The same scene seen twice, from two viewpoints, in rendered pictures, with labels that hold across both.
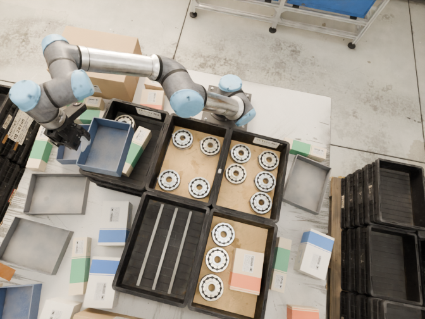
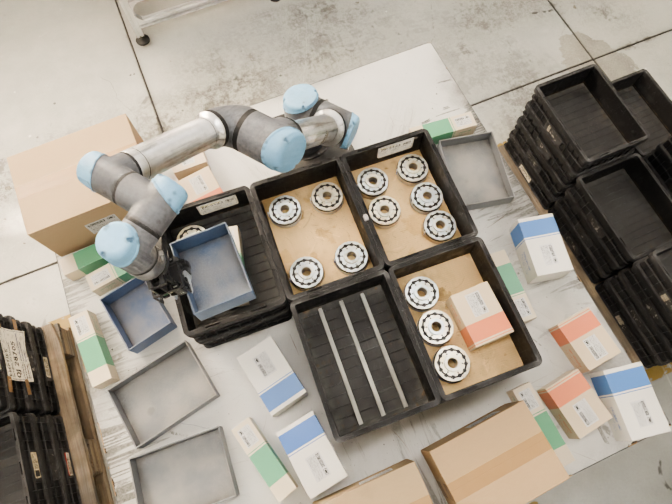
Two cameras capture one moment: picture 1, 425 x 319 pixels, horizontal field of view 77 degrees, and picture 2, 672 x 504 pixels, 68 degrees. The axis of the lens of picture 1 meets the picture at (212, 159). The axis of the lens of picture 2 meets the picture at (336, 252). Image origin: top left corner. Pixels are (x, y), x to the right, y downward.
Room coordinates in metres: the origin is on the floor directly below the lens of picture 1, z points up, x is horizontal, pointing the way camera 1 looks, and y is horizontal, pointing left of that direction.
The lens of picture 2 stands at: (-0.15, 0.26, 2.30)
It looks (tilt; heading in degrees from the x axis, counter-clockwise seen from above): 70 degrees down; 339
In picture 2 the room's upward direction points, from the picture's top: 1 degrees counter-clockwise
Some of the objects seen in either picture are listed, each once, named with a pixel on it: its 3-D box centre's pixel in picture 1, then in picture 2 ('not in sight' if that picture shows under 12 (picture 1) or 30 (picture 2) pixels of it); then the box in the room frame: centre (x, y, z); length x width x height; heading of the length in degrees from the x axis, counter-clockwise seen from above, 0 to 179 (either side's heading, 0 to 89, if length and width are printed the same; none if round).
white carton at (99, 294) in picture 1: (105, 280); (312, 453); (-0.16, 0.36, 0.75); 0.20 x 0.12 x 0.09; 8
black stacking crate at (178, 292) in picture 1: (164, 246); (361, 354); (0.03, 0.12, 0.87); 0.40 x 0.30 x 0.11; 177
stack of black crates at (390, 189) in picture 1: (378, 200); (567, 141); (0.60, -1.16, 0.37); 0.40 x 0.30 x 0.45; 1
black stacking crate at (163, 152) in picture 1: (189, 161); (315, 232); (0.43, 0.11, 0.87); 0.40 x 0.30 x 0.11; 177
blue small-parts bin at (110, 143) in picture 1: (107, 147); (213, 271); (0.33, 0.41, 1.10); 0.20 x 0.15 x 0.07; 1
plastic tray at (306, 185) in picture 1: (306, 183); (474, 171); (0.49, -0.52, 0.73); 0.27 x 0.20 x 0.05; 168
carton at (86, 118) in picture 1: (87, 117); (126, 268); (0.61, 0.72, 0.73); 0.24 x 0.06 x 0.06; 99
